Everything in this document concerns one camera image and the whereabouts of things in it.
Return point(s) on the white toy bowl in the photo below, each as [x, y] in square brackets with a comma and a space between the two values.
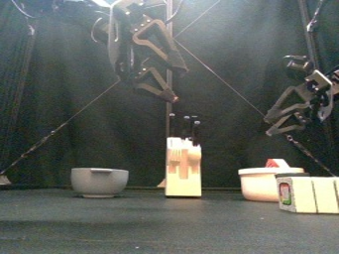
[258, 185]

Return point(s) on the grey toy bowl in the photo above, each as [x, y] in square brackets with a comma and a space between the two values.
[99, 182]

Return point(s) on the cream toy knife block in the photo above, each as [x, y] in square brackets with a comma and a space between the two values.
[184, 182]

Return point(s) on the orange salmon sushi toy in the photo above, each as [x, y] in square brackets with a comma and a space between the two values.
[277, 163]

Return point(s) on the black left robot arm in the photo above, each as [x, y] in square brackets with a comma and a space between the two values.
[66, 10]

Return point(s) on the vertical metal frame pole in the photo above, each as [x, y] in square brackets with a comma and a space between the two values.
[169, 99]

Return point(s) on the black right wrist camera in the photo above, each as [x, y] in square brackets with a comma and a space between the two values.
[298, 66]

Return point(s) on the white frame foot bracket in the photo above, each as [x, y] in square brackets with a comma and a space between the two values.
[5, 180]

